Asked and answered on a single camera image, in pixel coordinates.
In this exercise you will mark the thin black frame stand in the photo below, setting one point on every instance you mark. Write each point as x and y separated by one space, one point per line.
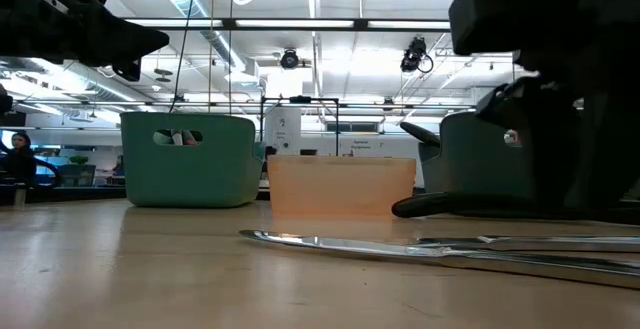
300 99

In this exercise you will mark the silver ventilation duct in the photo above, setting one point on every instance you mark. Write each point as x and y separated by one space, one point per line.
220 44

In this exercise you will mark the person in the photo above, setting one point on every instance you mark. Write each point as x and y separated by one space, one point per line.
20 161

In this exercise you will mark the round black camera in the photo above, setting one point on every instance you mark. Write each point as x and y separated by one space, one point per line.
289 59

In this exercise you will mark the green plastic bin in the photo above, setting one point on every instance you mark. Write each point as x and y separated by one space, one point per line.
190 179

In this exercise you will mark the orange translucent plastic bin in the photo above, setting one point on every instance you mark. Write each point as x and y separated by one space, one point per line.
340 186

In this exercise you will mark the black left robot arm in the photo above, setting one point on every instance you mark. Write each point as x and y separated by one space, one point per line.
5 100

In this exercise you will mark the blue-grey plastic bin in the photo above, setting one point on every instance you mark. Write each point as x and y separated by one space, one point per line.
475 159

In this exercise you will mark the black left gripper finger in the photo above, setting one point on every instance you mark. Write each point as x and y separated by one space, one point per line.
127 70
120 39

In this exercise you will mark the black aluminium rig frame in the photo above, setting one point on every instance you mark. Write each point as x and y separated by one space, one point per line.
230 24

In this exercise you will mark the green potted plant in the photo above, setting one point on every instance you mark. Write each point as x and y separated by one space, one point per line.
78 159

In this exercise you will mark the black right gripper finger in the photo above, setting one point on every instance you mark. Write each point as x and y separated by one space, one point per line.
610 144
555 144

